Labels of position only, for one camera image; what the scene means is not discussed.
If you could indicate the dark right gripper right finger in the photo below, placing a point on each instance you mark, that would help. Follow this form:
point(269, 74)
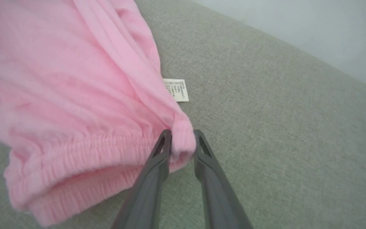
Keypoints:
point(216, 194)

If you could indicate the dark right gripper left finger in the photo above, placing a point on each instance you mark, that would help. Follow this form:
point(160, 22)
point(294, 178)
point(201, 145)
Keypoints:
point(148, 190)

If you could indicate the pink garment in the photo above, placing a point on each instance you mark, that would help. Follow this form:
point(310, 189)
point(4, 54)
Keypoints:
point(59, 79)

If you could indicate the grey fabric sofa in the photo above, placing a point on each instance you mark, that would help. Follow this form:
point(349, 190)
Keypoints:
point(281, 143)

